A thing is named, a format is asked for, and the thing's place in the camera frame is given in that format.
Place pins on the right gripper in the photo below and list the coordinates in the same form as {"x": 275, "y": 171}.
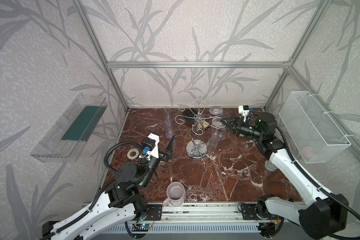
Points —
{"x": 236, "y": 127}

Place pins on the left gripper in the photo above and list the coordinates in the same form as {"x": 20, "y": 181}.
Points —
{"x": 161, "y": 157}

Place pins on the clear champagne flute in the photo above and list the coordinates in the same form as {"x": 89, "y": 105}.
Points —
{"x": 216, "y": 110}
{"x": 168, "y": 122}
{"x": 213, "y": 140}

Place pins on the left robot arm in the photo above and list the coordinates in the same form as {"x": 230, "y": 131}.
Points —
{"x": 119, "y": 201}

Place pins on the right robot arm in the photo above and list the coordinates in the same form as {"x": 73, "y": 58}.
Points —
{"x": 323, "y": 213}

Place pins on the chrome wine glass rack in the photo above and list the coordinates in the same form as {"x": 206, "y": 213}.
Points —
{"x": 196, "y": 149}

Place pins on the black yellow work glove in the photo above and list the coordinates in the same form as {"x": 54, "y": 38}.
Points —
{"x": 189, "y": 115}

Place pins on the roll of tape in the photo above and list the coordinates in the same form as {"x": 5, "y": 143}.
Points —
{"x": 133, "y": 154}

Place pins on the lilac ceramic mug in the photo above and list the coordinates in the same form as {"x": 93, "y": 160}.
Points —
{"x": 176, "y": 195}

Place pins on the green circuit board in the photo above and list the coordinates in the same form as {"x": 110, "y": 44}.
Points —
{"x": 142, "y": 227}

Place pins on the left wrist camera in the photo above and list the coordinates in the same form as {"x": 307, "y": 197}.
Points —
{"x": 150, "y": 147}

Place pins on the aluminium front rail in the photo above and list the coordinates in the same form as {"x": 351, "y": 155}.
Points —
{"x": 219, "y": 211}

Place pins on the white wire wall basket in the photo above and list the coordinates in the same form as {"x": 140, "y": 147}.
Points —
{"x": 309, "y": 125}

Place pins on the clear acrylic wall shelf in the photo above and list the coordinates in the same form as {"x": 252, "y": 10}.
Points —
{"x": 67, "y": 138}

